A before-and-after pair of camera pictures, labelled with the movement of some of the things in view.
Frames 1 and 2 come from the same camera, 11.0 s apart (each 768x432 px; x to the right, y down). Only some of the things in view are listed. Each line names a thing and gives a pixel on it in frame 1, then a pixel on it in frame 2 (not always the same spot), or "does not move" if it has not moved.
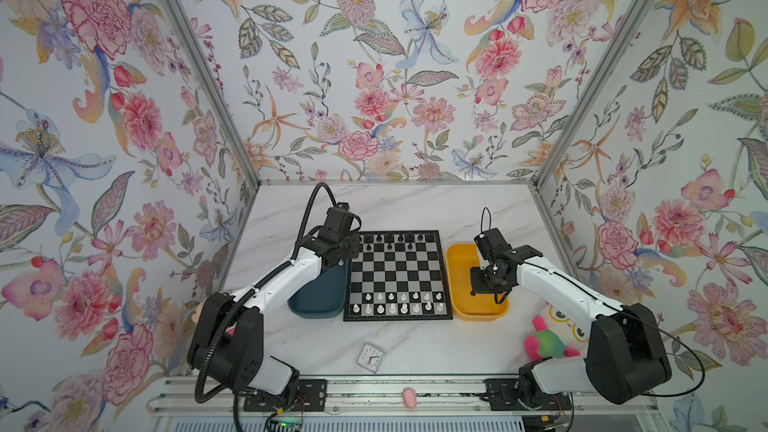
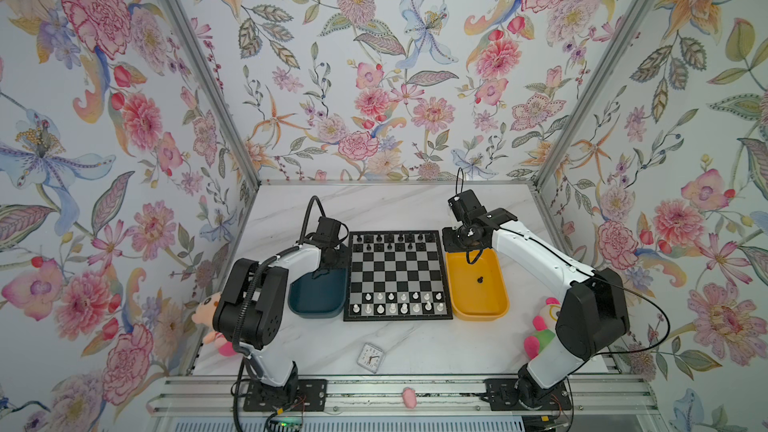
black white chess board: [398, 276] does not move
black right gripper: [477, 287] → [447, 241]
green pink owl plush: [556, 335] does not move
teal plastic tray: [325, 297] does not move
